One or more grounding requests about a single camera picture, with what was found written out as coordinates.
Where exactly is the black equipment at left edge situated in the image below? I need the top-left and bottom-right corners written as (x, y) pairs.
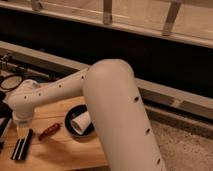
top-left (0, 90), bottom-right (12, 152)

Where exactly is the black cable loop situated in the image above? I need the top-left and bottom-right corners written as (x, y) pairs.
top-left (0, 74), bottom-right (26, 92)

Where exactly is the black round bowl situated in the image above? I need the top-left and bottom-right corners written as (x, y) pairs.
top-left (64, 104), bottom-right (94, 137)

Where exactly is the white paper cup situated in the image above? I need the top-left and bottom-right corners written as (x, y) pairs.
top-left (71, 111), bottom-right (91, 135)

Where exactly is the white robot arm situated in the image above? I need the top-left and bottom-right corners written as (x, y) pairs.
top-left (8, 59), bottom-right (167, 171)

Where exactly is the black white striped eraser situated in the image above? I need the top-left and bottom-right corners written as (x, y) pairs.
top-left (11, 129), bottom-right (33, 161)

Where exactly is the red brown sausage toy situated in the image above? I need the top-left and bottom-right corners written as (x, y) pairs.
top-left (38, 123), bottom-right (60, 141)

